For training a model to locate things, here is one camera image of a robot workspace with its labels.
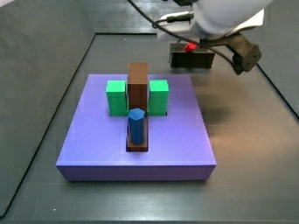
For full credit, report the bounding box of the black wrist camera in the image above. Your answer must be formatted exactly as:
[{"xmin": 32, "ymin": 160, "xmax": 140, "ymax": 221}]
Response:
[{"xmin": 201, "ymin": 33, "xmax": 262, "ymax": 75}]

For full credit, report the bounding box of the green block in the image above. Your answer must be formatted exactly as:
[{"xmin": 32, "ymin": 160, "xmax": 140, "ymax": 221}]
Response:
[
  {"xmin": 107, "ymin": 80, "xmax": 127, "ymax": 116},
  {"xmin": 148, "ymin": 80, "xmax": 169, "ymax": 116}
]

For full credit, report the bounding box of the purple board base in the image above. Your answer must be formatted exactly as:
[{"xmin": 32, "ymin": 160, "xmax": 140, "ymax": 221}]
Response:
[{"xmin": 56, "ymin": 74, "xmax": 216, "ymax": 181}]

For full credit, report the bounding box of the red peg object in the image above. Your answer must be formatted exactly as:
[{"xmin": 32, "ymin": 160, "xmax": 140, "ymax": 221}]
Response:
[{"xmin": 183, "ymin": 43, "xmax": 197, "ymax": 53}]

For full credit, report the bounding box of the left green block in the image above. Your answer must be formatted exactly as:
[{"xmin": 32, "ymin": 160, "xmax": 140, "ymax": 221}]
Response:
[{"xmin": 107, "ymin": 80, "xmax": 127, "ymax": 116}]

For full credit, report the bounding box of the right green block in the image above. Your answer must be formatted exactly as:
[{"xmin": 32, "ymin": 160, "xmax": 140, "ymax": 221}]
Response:
[{"xmin": 148, "ymin": 80, "xmax": 169, "ymax": 116}]

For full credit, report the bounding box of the black camera cable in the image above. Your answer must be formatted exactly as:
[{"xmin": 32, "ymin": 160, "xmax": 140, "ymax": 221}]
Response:
[{"xmin": 127, "ymin": 0, "xmax": 244, "ymax": 74}]

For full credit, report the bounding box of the blue hexagonal peg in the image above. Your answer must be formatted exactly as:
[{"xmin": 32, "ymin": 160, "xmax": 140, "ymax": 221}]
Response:
[{"xmin": 128, "ymin": 108, "xmax": 145, "ymax": 145}]

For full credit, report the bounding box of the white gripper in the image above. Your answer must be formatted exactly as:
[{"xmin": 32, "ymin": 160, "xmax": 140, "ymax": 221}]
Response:
[{"xmin": 160, "ymin": 10, "xmax": 264, "ymax": 40}]

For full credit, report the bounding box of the black angle bracket holder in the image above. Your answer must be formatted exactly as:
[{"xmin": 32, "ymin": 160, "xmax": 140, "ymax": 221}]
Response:
[{"xmin": 169, "ymin": 43, "xmax": 215, "ymax": 69}]

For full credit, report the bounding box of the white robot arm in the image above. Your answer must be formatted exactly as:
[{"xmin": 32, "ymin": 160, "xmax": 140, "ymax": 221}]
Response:
[{"xmin": 160, "ymin": 0, "xmax": 274, "ymax": 40}]

